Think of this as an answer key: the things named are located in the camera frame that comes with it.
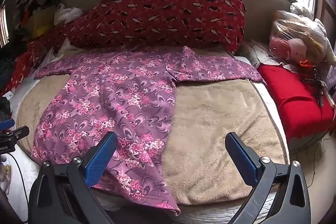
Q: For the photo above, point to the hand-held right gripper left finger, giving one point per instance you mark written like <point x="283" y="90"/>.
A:
<point x="102" y="158"/>

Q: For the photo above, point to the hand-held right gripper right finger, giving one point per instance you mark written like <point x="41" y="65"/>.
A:
<point x="241" y="158"/>

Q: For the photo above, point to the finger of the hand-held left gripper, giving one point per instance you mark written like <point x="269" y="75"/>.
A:
<point x="19" y="131"/>
<point x="6" y="124"/>

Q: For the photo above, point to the purple floral garment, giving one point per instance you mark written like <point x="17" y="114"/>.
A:
<point x="118" y="98"/>

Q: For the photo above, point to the dark clothes heap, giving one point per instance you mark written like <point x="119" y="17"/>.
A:
<point x="5" y="70"/>

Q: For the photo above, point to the beige plush blanket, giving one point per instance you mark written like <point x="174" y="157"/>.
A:
<point x="215" y="113"/>

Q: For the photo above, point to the red cloth-covered box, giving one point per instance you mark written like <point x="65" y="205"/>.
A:
<point x="288" y="98"/>

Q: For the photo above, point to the yellow box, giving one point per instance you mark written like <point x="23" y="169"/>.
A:
<point x="42" y="24"/>

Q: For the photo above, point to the metal tool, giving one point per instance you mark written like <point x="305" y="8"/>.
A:
<point x="319" y="86"/>

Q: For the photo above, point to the clear bag with pink doll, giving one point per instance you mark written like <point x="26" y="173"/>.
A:
<point x="288" y="47"/>

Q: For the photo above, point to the white plastic bag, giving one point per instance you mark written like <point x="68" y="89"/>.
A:
<point x="67" y="14"/>

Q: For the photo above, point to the red printed blanket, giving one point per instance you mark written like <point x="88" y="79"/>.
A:
<point x="170" y="19"/>

